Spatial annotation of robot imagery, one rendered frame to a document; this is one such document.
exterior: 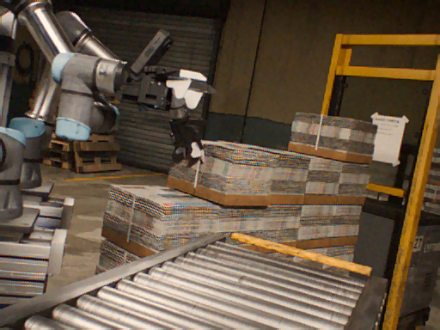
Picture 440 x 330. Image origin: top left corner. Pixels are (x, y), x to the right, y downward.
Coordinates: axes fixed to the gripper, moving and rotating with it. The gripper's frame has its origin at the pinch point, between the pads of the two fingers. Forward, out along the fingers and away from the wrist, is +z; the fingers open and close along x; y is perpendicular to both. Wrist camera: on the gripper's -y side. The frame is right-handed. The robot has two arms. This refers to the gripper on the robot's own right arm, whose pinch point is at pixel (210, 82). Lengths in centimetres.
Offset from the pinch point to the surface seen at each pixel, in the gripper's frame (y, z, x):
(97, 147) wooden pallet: -8, -331, -670
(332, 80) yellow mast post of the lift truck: -63, 23, -232
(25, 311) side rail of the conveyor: 48, -16, 27
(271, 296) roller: 43.2, 21.0, -10.3
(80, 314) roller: 47, -8, 23
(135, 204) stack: 34, -40, -83
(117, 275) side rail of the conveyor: 44.3, -11.2, 1.0
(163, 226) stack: 39, -25, -74
